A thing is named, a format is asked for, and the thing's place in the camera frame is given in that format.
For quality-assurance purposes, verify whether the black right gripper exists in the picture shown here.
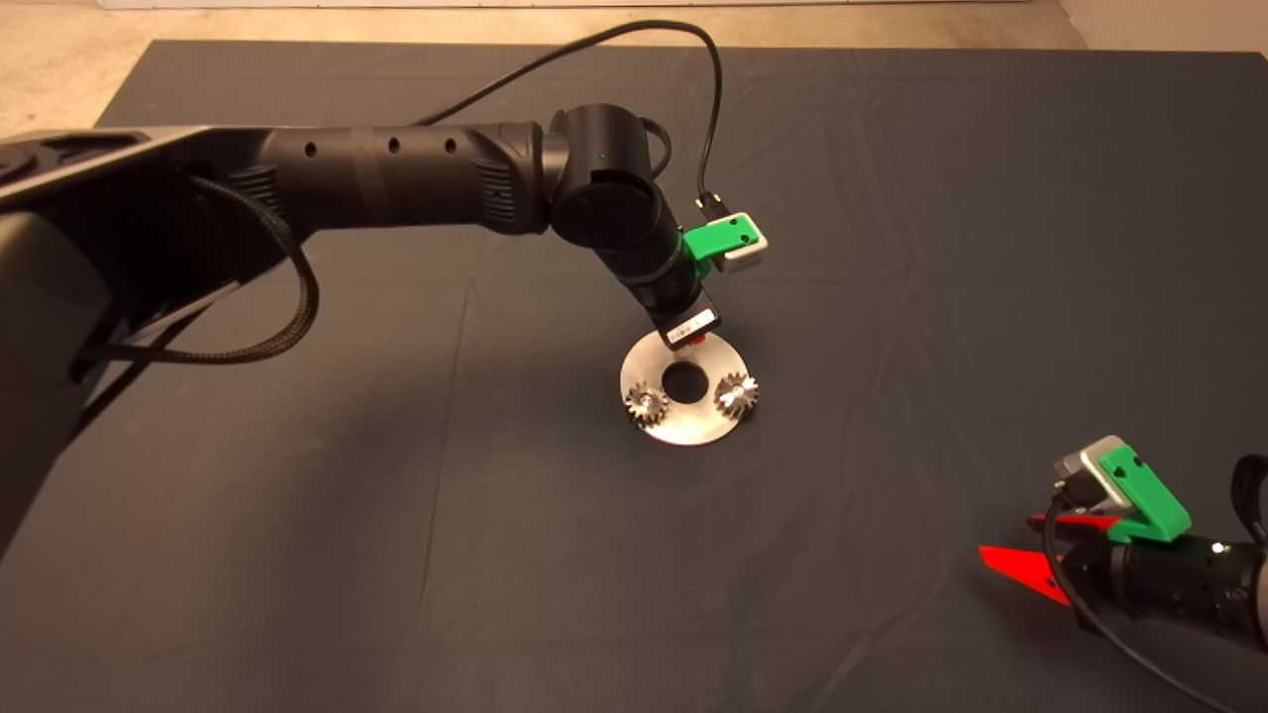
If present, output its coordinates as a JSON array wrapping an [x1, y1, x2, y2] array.
[[978, 512, 1259, 645]]

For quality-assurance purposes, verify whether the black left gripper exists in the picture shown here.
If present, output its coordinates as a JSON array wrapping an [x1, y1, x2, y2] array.
[[599, 228, 723, 354]]

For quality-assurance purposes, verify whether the small steel planetary gear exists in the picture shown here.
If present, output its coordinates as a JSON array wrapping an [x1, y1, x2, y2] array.
[[626, 382, 669, 429], [715, 371, 762, 419]]

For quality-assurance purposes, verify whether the round metal carrier plate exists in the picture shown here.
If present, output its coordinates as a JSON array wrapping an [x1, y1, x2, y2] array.
[[620, 332, 747, 448]]

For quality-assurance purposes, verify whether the braided black harness loop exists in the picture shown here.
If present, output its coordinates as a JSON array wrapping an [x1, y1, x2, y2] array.
[[74, 175, 321, 366]]

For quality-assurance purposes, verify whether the dark grey table cloth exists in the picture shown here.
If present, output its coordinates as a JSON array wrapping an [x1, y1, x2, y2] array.
[[0, 40, 1268, 713]]

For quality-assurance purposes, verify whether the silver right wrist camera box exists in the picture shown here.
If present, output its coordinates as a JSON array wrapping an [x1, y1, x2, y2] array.
[[1052, 435, 1132, 508]]

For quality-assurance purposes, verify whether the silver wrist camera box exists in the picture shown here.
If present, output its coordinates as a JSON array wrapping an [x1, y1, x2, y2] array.
[[1052, 435, 1132, 508], [721, 213, 771, 275]]

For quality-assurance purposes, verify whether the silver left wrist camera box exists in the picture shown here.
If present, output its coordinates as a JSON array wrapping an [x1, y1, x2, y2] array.
[[721, 213, 771, 275]]

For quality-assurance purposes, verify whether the green left camera mount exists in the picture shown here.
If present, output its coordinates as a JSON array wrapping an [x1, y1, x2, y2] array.
[[684, 215, 763, 280]]

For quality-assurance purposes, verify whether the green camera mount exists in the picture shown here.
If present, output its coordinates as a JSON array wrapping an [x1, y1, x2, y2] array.
[[1099, 445, 1193, 544], [684, 215, 763, 280]]

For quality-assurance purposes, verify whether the green right camera mount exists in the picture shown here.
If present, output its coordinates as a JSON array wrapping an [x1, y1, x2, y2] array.
[[1099, 445, 1193, 544]]

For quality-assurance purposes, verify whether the braided black left wrist cable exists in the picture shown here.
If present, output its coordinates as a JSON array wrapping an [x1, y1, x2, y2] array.
[[639, 118, 673, 181]]

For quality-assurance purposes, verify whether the braided black wrist cable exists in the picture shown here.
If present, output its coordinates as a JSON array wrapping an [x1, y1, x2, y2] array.
[[639, 118, 673, 181], [1230, 455, 1268, 544]]

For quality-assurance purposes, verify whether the braided black right wrist cable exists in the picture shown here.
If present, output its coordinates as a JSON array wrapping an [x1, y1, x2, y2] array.
[[1230, 455, 1268, 544]]

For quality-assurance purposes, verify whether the thin black left camera cable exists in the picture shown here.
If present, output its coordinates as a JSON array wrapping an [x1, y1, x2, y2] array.
[[416, 20, 736, 219]]

